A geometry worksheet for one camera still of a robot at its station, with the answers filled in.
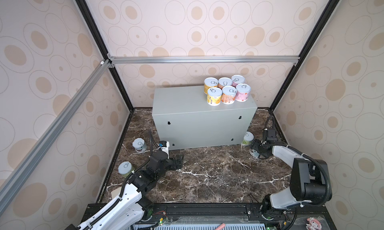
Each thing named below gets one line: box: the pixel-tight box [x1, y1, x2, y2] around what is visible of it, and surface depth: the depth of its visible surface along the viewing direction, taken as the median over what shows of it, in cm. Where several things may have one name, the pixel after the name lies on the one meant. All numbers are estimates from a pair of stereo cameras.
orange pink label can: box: [217, 77, 233, 90], surface depth 79 cm
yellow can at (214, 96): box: [207, 87, 223, 106], surface depth 74 cm
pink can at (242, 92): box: [235, 83, 251, 102], surface depth 75 cm
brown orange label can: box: [221, 85, 238, 105], surface depth 74 cm
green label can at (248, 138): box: [241, 131, 255, 146], surface depth 99 cm
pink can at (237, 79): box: [231, 74, 246, 88], surface depth 80 cm
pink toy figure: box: [305, 217, 322, 230], surface depth 70 cm
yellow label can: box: [204, 77, 219, 95], surface depth 79 cm
